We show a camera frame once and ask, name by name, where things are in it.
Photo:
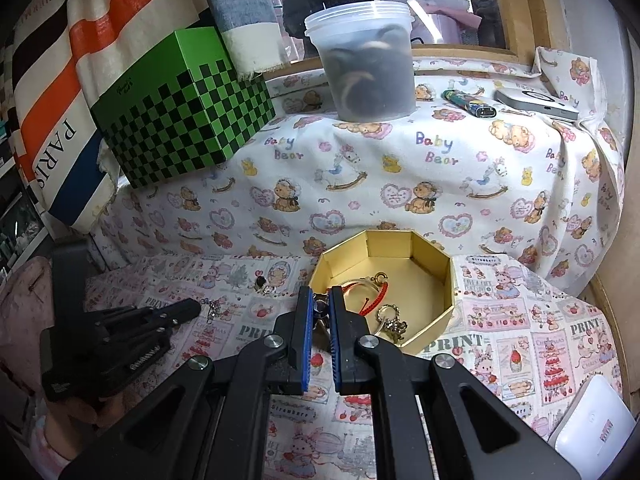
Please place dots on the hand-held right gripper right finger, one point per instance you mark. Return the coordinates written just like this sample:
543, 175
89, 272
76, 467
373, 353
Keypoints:
336, 340

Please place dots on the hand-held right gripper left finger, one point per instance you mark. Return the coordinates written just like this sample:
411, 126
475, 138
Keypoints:
306, 340

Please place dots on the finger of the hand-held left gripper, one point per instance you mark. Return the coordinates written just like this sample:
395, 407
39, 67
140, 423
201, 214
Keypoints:
145, 335
182, 310

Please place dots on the small black-topped trinket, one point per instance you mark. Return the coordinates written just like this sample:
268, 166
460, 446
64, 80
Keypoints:
261, 284

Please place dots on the clear bangle with gold clasp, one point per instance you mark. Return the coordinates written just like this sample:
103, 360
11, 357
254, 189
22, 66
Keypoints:
382, 278

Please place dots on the gold octagonal box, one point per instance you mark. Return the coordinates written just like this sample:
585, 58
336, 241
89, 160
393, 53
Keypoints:
400, 270

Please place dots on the person's left forearm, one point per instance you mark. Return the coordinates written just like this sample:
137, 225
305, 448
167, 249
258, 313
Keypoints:
50, 440

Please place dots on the bear print cloth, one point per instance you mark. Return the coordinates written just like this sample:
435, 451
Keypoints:
400, 175

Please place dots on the pink patchwork print tablecloth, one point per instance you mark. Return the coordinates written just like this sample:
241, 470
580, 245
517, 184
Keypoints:
525, 330

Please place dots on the green checkered box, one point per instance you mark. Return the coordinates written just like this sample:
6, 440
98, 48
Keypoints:
190, 110

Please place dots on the green black lighter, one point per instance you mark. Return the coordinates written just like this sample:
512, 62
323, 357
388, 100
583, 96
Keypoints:
467, 104

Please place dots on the clear lidded plastic container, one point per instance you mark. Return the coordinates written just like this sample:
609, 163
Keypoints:
367, 70

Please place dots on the white router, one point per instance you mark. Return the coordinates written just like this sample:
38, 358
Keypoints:
595, 430

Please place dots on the orange black striped curtain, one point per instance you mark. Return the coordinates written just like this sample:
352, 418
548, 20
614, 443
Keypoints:
100, 35

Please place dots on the blue grey striped curtain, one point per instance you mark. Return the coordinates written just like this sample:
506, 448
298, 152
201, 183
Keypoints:
245, 15

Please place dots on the white power bank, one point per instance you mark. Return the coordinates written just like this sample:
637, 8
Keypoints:
537, 105

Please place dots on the wooden window frame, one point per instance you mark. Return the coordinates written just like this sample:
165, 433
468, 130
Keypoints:
525, 10

